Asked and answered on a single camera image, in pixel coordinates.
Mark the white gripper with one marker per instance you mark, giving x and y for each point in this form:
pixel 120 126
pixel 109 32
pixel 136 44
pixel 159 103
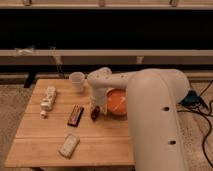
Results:
pixel 99 102

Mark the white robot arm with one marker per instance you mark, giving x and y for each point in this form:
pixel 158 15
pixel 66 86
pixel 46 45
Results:
pixel 151 99

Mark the dark red pepper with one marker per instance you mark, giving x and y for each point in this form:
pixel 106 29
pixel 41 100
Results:
pixel 95 113

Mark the orange ceramic bowl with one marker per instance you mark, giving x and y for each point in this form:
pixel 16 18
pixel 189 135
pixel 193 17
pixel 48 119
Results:
pixel 116 102

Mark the dark chocolate bar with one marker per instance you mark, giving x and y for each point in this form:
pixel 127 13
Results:
pixel 75 115

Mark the white plastic cup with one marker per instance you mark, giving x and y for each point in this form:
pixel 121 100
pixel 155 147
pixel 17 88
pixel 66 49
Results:
pixel 77 80

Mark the white bottle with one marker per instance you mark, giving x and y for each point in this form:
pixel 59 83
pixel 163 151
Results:
pixel 48 101

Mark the white wrapped packet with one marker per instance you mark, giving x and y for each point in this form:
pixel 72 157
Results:
pixel 69 145

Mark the wooden table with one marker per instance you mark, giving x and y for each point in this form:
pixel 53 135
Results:
pixel 104 142

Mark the blue power device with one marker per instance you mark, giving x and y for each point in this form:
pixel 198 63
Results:
pixel 191 99

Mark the long white rail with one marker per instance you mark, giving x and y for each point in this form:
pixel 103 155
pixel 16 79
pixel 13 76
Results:
pixel 51 57

